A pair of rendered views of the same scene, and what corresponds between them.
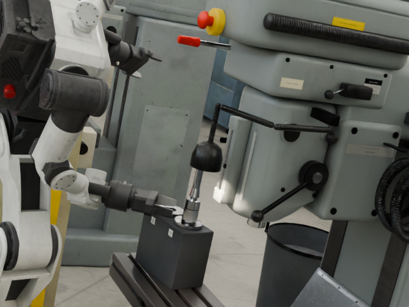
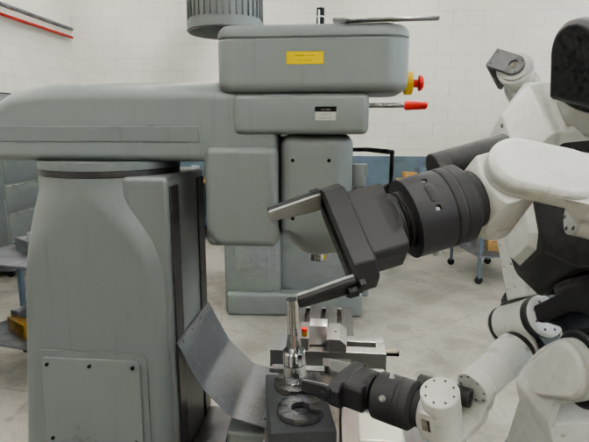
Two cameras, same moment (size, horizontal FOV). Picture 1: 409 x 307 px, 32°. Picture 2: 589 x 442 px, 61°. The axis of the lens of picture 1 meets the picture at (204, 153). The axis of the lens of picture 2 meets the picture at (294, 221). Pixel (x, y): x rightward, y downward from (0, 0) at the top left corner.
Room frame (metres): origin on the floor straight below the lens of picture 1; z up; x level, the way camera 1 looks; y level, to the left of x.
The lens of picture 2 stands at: (2.87, 0.54, 1.65)
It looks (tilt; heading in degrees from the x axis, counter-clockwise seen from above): 11 degrees down; 214
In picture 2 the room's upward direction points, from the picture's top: straight up
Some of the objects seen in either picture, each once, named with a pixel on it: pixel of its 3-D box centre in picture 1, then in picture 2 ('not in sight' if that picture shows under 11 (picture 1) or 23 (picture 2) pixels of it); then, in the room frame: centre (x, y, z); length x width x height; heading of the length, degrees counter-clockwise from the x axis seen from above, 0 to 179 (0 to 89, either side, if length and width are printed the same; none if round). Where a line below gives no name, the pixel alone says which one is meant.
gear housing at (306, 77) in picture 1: (307, 72); (303, 115); (1.73, -0.20, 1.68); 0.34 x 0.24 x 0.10; 119
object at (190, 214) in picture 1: (190, 211); (294, 367); (2.08, 0.00, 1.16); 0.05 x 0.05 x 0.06
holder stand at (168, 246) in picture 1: (173, 244); (298, 438); (2.11, 0.04, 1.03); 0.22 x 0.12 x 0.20; 39
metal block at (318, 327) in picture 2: not in sight; (318, 331); (1.64, -0.20, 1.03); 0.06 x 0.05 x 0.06; 28
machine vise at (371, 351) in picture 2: not in sight; (328, 347); (1.63, -0.17, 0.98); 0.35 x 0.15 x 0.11; 118
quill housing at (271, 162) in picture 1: (274, 153); (316, 192); (1.71, -0.17, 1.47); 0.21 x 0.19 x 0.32; 29
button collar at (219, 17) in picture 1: (215, 22); (408, 82); (1.60, 0.04, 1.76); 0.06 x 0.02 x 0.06; 29
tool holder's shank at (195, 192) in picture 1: (197, 181); (293, 324); (2.08, 0.00, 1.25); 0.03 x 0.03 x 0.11
